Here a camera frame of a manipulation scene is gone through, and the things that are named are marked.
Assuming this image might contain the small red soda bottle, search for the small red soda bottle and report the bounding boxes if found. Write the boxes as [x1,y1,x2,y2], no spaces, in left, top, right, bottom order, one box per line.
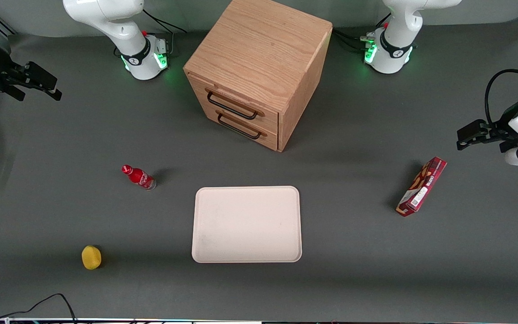
[121,164,157,191]

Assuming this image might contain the looped black gripper cable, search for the looped black gripper cable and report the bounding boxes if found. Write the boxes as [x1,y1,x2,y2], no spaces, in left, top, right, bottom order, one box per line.
[484,69,518,126]

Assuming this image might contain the red cookie box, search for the red cookie box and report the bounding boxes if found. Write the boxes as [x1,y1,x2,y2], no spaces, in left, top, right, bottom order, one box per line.
[396,156,448,217]

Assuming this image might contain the beige plastic tray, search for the beige plastic tray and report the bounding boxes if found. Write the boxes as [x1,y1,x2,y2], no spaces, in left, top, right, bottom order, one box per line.
[191,185,303,264]

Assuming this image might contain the black arm base cables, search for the black arm base cables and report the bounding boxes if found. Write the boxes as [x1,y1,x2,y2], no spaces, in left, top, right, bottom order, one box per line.
[113,8,188,58]
[332,13,392,51]

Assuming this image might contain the thin black floor cable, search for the thin black floor cable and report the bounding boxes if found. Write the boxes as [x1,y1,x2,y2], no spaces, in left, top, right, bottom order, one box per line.
[0,293,78,324]

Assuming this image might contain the oak wooden cabinet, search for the oak wooden cabinet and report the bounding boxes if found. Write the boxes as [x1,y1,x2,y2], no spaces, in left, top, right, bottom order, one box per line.
[183,0,333,153]

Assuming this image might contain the yellow lemon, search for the yellow lemon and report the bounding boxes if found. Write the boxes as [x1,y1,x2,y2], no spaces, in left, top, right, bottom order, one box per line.
[81,245,103,270]

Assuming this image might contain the black right arm base cables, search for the black right arm base cables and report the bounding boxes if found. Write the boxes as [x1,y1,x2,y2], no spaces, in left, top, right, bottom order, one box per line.
[113,8,188,58]

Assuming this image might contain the black left arm base cables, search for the black left arm base cables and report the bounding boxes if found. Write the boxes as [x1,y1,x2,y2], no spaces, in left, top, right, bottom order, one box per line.
[332,13,392,51]

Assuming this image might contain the black metal drawer handle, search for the black metal drawer handle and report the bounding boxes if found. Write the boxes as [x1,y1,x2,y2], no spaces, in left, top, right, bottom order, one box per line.
[205,90,260,121]
[216,112,263,140]

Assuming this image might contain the oak wooden drawer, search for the oak wooden drawer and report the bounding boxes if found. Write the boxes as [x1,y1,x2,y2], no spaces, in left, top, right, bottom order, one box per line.
[188,74,280,135]
[198,102,279,152]

